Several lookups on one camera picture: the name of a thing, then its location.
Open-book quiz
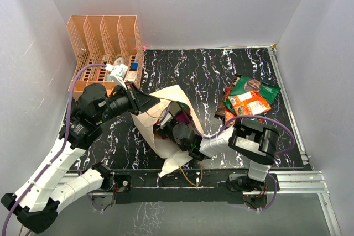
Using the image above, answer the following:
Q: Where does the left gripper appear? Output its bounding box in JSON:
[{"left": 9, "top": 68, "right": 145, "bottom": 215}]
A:
[{"left": 95, "top": 81, "right": 160, "bottom": 124}]

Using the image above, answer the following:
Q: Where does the brown paper bag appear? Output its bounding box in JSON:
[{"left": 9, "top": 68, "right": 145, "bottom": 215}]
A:
[{"left": 129, "top": 84, "right": 205, "bottom": 186}]

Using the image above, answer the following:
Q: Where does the purple snack bag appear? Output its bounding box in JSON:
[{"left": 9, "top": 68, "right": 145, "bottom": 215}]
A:
[{"left": 175, "top": 111, "right": 191, "bottom": 125}]

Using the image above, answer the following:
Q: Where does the brown Kettle chips bag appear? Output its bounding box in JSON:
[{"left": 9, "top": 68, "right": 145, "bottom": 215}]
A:
[{"left": 215, "top": 74, "right": 248, "bottom": 118}]

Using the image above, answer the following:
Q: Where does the orange chips bag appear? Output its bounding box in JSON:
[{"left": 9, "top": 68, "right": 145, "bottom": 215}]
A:
[{"left": 223, "top": 86, "right": 265, "bottom": 126}]

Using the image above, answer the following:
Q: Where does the orange candy pack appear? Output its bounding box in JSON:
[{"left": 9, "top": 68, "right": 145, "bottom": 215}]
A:
[{"left": 228, "top": 91, "right": 271, "bottom": 116}]

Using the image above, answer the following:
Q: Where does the green snack bag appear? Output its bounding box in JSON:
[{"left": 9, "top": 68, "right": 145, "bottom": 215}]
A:
[{"left": 225, "top": 78, "right": 280, "bottom": 122}]

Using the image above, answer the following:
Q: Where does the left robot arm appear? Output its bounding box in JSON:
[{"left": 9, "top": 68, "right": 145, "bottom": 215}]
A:
[{"left": 1, "top": 82, "right": 160, "bottom": 233}]

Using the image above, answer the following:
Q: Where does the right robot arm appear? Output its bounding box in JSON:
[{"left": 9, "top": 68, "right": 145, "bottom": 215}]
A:
[{"left": 154, "top": 117, "right": 279, "bottom": 192}]

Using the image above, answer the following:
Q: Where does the white box red label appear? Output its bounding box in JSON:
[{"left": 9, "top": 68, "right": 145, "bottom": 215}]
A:
[{"left": 125, "top": 70, "right": 138, "bottom": 82}]

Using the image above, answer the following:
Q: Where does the blue stamp block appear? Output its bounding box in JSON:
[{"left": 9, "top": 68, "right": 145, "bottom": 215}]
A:
[{"left": 130, "top": 62, "right": 138, "bottom": 71}]

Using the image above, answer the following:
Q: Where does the white bottle with label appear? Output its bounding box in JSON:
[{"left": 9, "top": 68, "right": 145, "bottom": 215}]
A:
[{"left": 114, "top": 55, "right": 124, "bottom": 67}]

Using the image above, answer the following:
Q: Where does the orange plastic file organizer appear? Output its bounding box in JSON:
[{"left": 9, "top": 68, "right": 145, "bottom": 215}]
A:
[{"left": 67, "top": 15, "right": 144, "bottom": 88}]

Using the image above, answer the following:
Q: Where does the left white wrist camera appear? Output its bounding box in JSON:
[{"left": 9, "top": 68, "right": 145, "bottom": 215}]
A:
[{"left": 105, "top": 63, "right": 128, "bottom": 89}]

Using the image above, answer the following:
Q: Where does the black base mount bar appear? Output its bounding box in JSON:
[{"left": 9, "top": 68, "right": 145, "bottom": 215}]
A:
[{"left": 113, "top": 169, "right": 280, "bottom": 204}]

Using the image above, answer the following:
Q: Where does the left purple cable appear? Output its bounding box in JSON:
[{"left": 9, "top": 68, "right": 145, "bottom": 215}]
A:
[{"left": 2, "top": 63, "right": 111, "bottom": 236}]

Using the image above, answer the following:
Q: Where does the aluminium frame rail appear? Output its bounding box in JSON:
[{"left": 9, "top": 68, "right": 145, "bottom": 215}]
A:
[{"left": 60, "top": 47, "right": 340, "bottom": 235}]

